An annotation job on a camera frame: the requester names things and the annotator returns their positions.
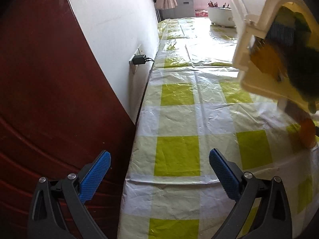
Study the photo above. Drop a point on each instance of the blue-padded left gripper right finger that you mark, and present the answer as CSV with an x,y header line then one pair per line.
x,y
273,216

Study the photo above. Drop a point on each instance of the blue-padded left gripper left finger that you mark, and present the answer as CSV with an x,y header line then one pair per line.
x,y
46,219

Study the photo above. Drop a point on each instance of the orange yellow snack wrapper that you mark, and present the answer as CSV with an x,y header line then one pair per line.
x,y
307,133

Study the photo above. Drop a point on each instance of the dark red wooden door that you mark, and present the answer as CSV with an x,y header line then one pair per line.
x,y
58,112

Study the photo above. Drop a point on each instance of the green checkered plastic tablecloth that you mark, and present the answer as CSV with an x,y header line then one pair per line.
x,y
194,103

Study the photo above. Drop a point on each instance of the white round pot container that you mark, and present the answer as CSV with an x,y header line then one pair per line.
x,y
221,16

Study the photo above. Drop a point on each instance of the grey cabinet by window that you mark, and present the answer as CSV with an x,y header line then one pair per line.
x,y
184,9

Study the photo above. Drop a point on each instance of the black wall charger plug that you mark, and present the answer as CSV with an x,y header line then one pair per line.
x,y
141,59

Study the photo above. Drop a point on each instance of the white wall socket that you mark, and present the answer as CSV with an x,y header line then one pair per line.
x,y
138,51

